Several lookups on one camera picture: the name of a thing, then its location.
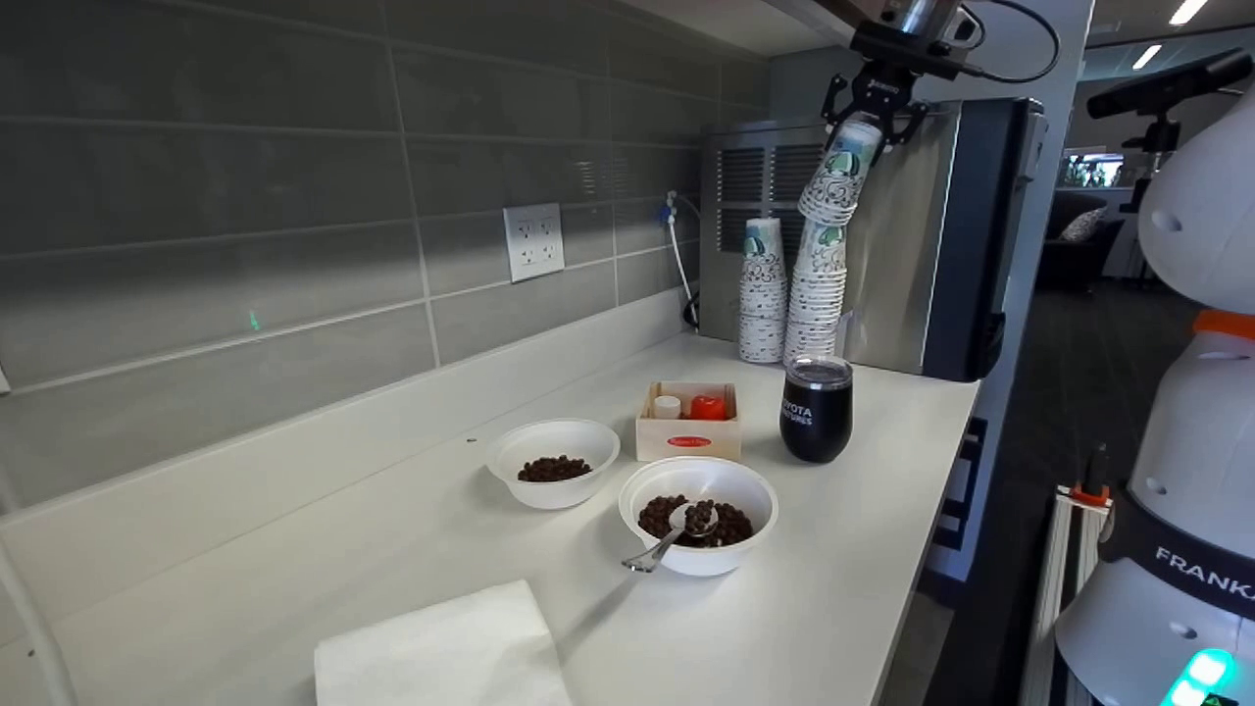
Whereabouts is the dark coffee grounds heap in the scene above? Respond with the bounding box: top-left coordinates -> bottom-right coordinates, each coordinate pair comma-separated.
636,491 -> 759,551

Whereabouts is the white paper napkin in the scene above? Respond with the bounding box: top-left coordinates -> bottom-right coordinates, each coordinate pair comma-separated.
311,575 -> 579,706

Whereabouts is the stainless steel appliance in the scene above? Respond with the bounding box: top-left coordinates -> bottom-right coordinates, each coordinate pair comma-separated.
840,95 -> 1051,385

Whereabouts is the black power cable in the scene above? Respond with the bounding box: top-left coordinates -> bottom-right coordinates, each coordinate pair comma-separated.
658,188 -> 704,330

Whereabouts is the white wall outlet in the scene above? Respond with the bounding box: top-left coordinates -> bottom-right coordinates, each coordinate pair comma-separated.
498,200 -> 567,286

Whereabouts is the black insulated tumbler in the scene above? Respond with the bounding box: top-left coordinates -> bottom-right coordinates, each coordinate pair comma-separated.
775,354 -> 858,468

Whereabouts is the white post orange cap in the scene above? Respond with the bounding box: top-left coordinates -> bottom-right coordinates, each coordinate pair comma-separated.
1043,479 -> 1117,660

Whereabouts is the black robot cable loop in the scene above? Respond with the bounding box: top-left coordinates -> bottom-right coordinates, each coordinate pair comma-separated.
972,0 -> 1068,91

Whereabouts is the white bowl with spoon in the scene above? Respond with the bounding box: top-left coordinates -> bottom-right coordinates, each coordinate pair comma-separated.
615,452 -> 781,583

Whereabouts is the metal spoon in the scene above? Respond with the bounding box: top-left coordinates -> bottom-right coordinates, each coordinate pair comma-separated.
619,500 -> 720,575

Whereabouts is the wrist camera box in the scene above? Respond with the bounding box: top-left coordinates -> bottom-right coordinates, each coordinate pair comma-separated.
896,0 -> 987,54

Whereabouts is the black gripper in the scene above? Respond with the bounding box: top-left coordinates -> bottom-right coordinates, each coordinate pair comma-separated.
821,26 -> 950,147

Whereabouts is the tall patterned paper cup stack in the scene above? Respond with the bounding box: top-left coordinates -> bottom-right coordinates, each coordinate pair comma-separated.
781,172 -> 858,370
737,211 -> 792,370

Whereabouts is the red pod white logo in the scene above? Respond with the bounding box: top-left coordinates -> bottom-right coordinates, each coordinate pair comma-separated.
685,388 -> 737,423

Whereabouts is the white bowl with coffee beans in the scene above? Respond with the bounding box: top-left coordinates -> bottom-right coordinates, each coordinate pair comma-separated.
481,415 -> 622,512

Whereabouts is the coffee beans heap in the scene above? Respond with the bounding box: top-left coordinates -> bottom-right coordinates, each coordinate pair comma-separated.
515,452 -> 596,485

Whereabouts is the black camera on tripod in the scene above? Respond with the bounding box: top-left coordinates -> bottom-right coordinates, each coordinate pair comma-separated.
1082,45 -> 1255,200

